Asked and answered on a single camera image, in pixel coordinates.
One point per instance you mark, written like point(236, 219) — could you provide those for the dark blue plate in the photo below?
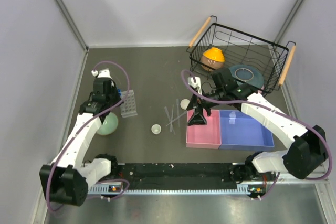
point(248, 74)

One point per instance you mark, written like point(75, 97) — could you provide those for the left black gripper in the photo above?
point(114, 89)

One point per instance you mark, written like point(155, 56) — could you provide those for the orange and brown bowl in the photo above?
point(212, 59)

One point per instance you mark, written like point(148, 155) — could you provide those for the aluminium frame rail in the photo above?
point(109, 186)

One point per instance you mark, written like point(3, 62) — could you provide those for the black wire dish basket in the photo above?
point(271, 59)

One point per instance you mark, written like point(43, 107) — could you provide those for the blue plastic bin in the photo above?
point(239, 131)

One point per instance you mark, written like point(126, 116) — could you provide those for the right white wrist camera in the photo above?
point(195, 84)

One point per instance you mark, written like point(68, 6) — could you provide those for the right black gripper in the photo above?
point(198, 118)

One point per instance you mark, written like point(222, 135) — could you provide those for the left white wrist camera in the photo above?
point(104, 73)

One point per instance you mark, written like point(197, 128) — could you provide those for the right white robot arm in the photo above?
point(305, 146)

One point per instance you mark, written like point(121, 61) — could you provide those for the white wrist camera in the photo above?
point(195, 84)
point(104, 73)

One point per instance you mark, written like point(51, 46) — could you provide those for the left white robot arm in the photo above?
point(78, 140)

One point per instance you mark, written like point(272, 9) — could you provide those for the clear plastic pipette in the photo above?
point(178, 111)
point(168, 116)
point(171, 119)
point(176, 119)

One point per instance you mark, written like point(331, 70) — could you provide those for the white crucible cup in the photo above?
point(156, 129)

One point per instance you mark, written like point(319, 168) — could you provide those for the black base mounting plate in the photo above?
point(184, 176)

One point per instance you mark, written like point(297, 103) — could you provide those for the light green plate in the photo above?
point(109, 125)

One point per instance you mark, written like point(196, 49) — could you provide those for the white crucible lid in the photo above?
point(184, 104)

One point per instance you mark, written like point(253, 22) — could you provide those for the pink plastic bin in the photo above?
point(205, 136)

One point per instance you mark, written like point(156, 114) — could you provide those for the clear test tube rack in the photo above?
point(128, 107)

